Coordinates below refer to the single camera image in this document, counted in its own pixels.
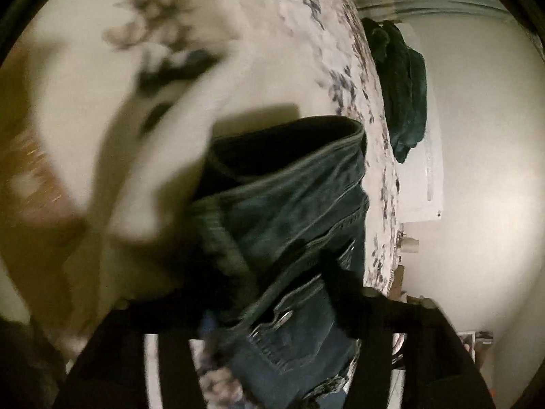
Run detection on white door panel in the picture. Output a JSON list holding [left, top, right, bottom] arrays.
[[400, 23, 444, 223]]

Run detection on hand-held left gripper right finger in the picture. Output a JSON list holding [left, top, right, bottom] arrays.
[[319, 251, 497, 409]]

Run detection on dark green fleece blanket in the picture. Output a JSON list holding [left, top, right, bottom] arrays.
[[362, 18, 427, 163]]

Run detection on floral bedsheet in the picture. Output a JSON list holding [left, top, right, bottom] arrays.
[[17, 0, 403, 401]]

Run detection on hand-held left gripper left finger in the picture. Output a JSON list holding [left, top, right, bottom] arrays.
[[51, 290, 239, 409]]

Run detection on dark blue jeans pants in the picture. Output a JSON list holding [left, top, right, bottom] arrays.
[[187, 115, 371, 409]]

